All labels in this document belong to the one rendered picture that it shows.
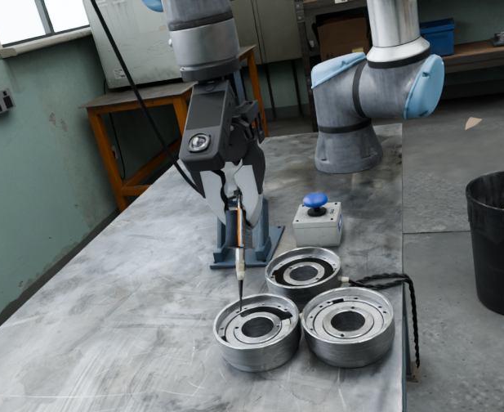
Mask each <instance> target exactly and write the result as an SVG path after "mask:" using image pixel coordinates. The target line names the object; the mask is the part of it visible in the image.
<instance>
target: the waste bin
mask: <svg viewBox="0 0 504 412"><path fill-rule="evenodd" d="M465 192H466V200H467V214H468V222H469V223H470V227H471V242H472V250H473V258H474V267H475V283H476V292H477V296H478V298H479V300H480V301H481V302H482V303H483V304H484V305H485V306H486V307H488V308H490V309H492V310H493V311H496V312H498V313H501V314H503V315H504V170H501V171H496V172H490V173H487V174H484V175H482V176H479V177H477V178H475V179H473V180H472V181H471V182H469V183H468V185H467V186H466V191H465Z"/></svg>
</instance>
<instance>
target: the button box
mask: <svg viewBox="0 0 504 412"><path fill-rule="evenodd" d="M292 225H293V230H294V235H295V240H296V244H297V248H301V247H324V246H339V245H340V241H341V234H342V230H343V226H344V224H343V218H342V211H341V202H337V203H326V204H325V205H323V206H321V207H320V211H318V212H314V211H313V208H308V207H306V206H305V205H304V204H300V207H299V209H298V211H297V215H296V216H295V219H294V221H293V224H292Z"/></svg>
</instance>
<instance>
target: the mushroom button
mask: <svg viewBox="0 0 504 412"><path fill-rule="evenodd" d="M327 202H328V197H327V196H326V195H325V194H322V193H313V194H310V195H307V196H306V197H305V198H304V199H303V204H304V205H305V206H306V207H308V208H313V211H314V212H318V211H320V207H321V206H323V205H325V204H326V203H327Z"/></svg>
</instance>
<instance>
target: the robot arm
mask: <svg viewBox="0 0 504 412"><path fill-rule="evenodd" d="M141 1H142V2H143V3H144V4H145V5H146V6H147V7H148V8H149V9H151V10H152V11H157V12H164V14H165V17H166V21H167V27H168V30H169V33H170V36H171V39H170V40H169V45H170V47H173V49H174V52H175V56H176V62H177V64H178V65H179V66H180V67H182V68H181V69H180V71H181V77H182V80H183V81H185V82H195V81H198V84H195V85H194V86H193V91H192V95H191V99H190V106H189V110H188V114H187V118H186V122H185V130H184V134H183V137H182V142H181V149H180V153H179V158H180V160H181V162H182V163H183V164H184V165H185V167H186V169H187V171H188V172H189V173H190V175H191V177H192V179H193V181H194V183H195V185H196V186H197V188H198V190H199V192H200V193H201V195H202V197H203V198H204V199H205V200H206V201H207V203H208V205H209V206H210V208H211V209H212V211H213V212H214V213H215V214H216V215H217V216H218V218H219V219H220V220H221V221H222V222H223V223H224V224H225V211H226V210H229V207H228V198H227V196H226V195H227V191H228V182H227V178H226V176H225V173H224V172H223V171H221V169H223V167H224V166H225V162H232V163H233V164H234V165H235V166H238V165H239V163H240V162H241V159H242V166H241V167H240V168H239V169H238V171H237V172H236V173H235V175H234V180H235V183H236V185H237V187H238V188H239V189H240V190H241V191H242V194H243V200H242V203H243V206H244V207H245V209H246V217H245V218H246V221H247V222H248V225H249V226H250V227H251V228H252V229H253V228H255V226H256V224H257V221H258V219H259V217H260V215H261V206H262V200H263V190H264V176H265V156H264V153H263V150H262V149H261V148H260V147H259V146H258V144H257V138H256V137H254V136H255V134H256V132H257V136H258V141H259V144H261V143H262V142H263V141H264V139H265V133H264V128H263V124H262V119H261V112H260V107H259V102H258V100H256V101H245V97H244V93H243V85H242V81H241V77H240V72H239V70H240V69H241V64H240V59H239V56H237V55H238V54H239V52H240V48H239V41H238V36H237V31H236V27H235V22H234V18H233V13H232V8H231V4H230V2H231V1H234V0H141ZM367 3H368V14H369V20H370V26H371V32H372V43H373V46H372V49H371V50H370V52H369V53H368V54H367V56H365V54H364V53H363V52H356V53H352V54H349V55H345V56H339V57H337V58H334V59H331V60H327V61H325V62H323V63H320V64H318V65H316V66H315V67H314V68H313V69H312V71H311V78H312V87H311V88H312V89H313V93H314V104H315V110H316V116H317V122H318V128H319V137H318V142H317V146H316V151H315V157H314V159H315V165H316V168H317V169H318V170H319V171H321V172H325V173H331V174H347V173H353V172H361V171H364V170H367V169H370V168H373V167H375V166H377V165H378V164H379V163H380V162H381V161H382V160H383V150H382V147H381V143H380V142H379V140H378V138H377V134H376V133H375V131H374V129H373V126H372V119H419V118H425V117H427V116H428V115H430V114H431V113H432V112H433V111H434V109H435V107H436V106H437V104H438V102H439V98H440V95H441V92H442V88H443V84H444V63H443V60H442V58H441V57H440V56H437V55H431V54H430V43H429V42H427V41H426V40H425V39H424V38H422V37H421V35H420V27H419V19H418V9H417V0H367ZM366 59H367V60H366ZM257 114H258V118H259V123H260V127H261V132H260V130H259V125H258V121H257V116H256V115H257ZM253 120H255V124H256V129H255V127H253V126H252V121H253Z"/></svg>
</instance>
